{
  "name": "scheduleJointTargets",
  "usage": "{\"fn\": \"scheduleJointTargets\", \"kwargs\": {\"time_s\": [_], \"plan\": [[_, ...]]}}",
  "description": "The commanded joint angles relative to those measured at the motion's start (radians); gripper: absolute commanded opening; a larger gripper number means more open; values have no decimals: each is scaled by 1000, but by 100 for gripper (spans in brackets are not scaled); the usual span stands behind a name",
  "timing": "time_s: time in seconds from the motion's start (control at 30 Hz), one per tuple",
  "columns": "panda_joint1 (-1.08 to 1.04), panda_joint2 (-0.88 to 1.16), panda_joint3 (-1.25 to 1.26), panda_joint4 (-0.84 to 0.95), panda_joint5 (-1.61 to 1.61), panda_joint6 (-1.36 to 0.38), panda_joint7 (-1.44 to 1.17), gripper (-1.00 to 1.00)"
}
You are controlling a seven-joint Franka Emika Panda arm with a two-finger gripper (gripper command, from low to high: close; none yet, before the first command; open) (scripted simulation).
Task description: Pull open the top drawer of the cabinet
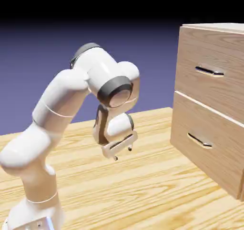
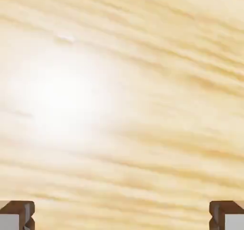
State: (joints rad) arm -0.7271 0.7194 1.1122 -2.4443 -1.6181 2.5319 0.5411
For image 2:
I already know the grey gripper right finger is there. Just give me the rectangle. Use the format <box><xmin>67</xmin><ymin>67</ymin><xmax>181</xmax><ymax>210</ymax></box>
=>
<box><xmin>209</xmin><ymin>200</ymin><xmax>244</xmax><ymax>230</ymax></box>

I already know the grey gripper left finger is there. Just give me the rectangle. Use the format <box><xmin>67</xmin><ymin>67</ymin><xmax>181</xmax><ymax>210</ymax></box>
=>
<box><xmin>0</xmin><ymin>200</ymin><xmax>36</xmax><ymax>230</ymax></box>

